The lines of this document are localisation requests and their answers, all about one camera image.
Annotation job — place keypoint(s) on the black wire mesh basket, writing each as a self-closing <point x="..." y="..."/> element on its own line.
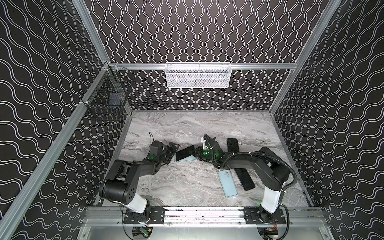
<point x="108" y="102"/>

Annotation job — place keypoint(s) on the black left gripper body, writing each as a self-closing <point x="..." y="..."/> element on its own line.
<point x="167" y="151"/>

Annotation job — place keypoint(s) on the aluminium corner post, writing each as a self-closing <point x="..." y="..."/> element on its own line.
<point x="313" y="39"/>
<point x="91" y="29"/>

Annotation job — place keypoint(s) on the black smartphone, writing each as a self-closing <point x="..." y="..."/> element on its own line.
<point x="245" y="179"/>
<point x="184" y="153"/>

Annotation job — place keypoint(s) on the aluminium corner post right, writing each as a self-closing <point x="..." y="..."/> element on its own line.
<point x="313" y="39"/>

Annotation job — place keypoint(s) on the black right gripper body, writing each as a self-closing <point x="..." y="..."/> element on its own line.
<point x="197" y="153"/>

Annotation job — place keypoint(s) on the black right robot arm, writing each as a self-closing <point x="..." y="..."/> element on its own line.
<point x="275" y="174"/>

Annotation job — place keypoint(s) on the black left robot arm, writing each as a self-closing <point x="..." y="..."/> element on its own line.
<point x="120" y="184"/>

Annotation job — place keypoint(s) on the black phone case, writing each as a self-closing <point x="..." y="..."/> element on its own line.
<point x="233" y="145"/>

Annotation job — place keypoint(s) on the aluminium back crossbar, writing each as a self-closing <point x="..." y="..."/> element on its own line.
<point x="235" y="66"/>

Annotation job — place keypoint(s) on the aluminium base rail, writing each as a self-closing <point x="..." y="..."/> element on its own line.
<point x="205" y="217"/>

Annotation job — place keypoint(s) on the aluminium corner post left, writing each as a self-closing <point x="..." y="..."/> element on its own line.
<point x="91" y="29"/>

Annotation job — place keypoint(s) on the light blue phone case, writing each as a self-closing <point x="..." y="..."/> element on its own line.
<point x="228" y="184"/>
<point x="187" y="159"/>

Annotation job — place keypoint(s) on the aluminium left side rail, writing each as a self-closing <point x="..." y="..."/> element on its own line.
<point x="28" y="193"/>

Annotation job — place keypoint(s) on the white wire mesh basket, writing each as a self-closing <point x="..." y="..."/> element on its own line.
<point x="198" y="78"/>

